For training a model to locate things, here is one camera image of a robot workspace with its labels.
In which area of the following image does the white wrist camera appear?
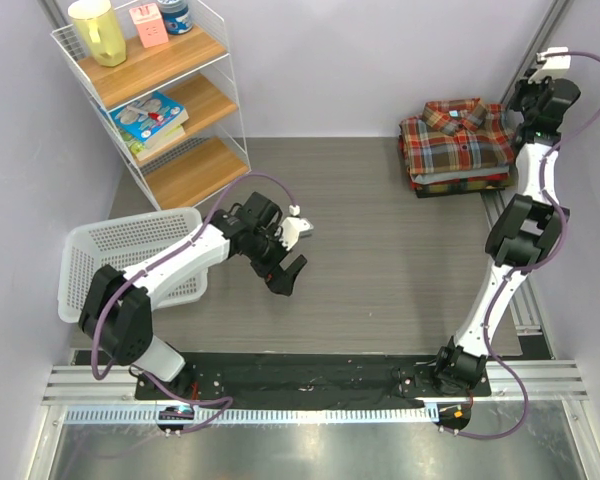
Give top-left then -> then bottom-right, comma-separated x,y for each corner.
279,205 -> 314,251
527,47 -> 571,84

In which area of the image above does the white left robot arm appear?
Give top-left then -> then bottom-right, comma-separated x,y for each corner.
78,192 -> 313,399

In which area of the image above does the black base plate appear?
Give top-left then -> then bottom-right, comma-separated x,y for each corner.
134,349 -> 492,407

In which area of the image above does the green book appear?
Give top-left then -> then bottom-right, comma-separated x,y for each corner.
118,125 -> 185,163

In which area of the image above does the blue book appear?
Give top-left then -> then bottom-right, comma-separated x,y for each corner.
111,91 -> 189,141

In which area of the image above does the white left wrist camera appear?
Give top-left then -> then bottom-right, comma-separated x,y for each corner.
279,205 -> 314,251

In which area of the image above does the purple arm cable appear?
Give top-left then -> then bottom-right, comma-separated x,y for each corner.
451,49 -> 600,439
90,172 -> 301,432

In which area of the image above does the brown red plaid shirt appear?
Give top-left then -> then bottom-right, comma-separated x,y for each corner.
400,98 -> 515,176

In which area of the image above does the white plastic basket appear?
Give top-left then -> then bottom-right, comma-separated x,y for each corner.
57,207 -> 202,323

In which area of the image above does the pink box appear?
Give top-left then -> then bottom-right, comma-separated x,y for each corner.
129,3 -> 169,48

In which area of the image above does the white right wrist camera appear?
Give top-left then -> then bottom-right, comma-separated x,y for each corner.
527,47 -> 571,84

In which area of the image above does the folded grey shirt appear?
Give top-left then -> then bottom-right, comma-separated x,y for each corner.
409,165 -> 510,185

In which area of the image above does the white wire wooden shelf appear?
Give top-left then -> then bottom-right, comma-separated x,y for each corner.
51,1 -> 251,210

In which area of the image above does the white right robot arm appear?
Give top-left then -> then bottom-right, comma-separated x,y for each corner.
430,77 -> 581,395

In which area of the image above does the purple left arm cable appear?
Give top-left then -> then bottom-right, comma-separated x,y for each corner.
90,172 -> 301,432

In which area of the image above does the white slotted cable duct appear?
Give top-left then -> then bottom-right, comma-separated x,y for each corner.
64,403 -> 439,426

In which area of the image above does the yellow pitcher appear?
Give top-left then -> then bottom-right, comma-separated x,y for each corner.
68,0 -> 127,67

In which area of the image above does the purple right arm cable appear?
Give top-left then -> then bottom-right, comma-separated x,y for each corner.
451,49 -> 600,439

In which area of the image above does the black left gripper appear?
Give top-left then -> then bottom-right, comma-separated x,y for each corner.
245,223 -> 305,295

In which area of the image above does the blue white jar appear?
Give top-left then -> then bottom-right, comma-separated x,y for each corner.
156,0 -> 193,35

